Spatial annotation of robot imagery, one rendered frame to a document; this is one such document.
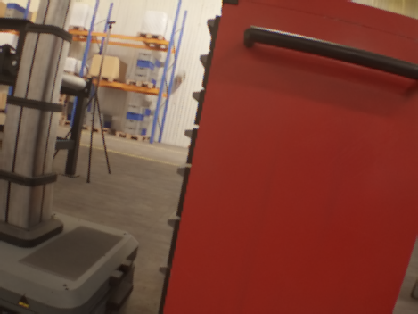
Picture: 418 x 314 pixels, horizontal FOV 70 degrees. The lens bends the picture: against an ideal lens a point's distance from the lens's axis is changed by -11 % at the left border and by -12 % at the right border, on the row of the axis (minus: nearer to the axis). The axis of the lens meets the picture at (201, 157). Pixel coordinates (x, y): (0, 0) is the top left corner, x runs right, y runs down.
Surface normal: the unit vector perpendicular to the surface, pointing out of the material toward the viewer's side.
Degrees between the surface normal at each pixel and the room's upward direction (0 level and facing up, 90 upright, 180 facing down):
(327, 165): 90
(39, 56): 90
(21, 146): 90
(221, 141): 90
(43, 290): 45
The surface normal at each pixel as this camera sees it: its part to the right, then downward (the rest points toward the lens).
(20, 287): 0.07, -0.65
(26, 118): -0.10, 0.06
